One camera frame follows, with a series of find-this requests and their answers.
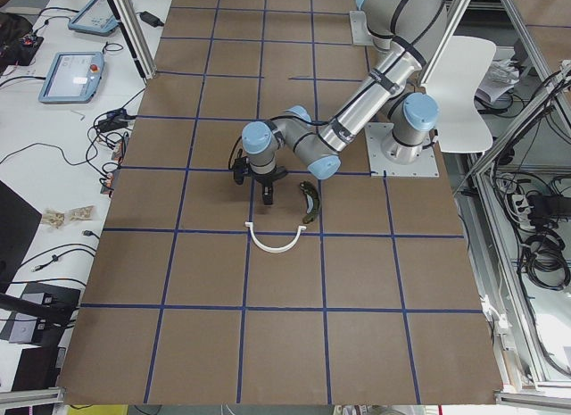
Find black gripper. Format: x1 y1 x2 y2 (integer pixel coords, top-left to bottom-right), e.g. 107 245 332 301
252 163 286 205

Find olive green brake shoe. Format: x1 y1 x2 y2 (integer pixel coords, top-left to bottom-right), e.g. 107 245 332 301
299 180 321 225

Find bag of small parts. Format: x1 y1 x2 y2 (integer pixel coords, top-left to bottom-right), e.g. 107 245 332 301
40 208 66 228
65 205 95 221

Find black power adapter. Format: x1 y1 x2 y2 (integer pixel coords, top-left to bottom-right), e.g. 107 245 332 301
139 11 164 28

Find white plastic chair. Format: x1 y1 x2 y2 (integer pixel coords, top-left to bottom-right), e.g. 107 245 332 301
425 36 496 154

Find blue teach pendant near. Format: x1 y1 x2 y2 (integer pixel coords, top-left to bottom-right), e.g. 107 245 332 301
38 51 105 104

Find blue teach pendant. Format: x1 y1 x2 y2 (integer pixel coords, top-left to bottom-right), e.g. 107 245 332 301
68 0 118 37
38 51 105 104

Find blue teach pendant far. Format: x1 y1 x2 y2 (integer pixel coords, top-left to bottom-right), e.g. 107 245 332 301
68 0 118 37

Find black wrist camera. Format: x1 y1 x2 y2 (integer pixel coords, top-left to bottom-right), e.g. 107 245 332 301
231 156 251 186

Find white curved plastic bracket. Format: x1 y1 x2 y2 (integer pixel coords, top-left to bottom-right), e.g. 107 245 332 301
244 221 307 254

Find aluminium frame post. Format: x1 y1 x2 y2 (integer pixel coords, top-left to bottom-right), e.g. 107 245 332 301
107 0 156 80

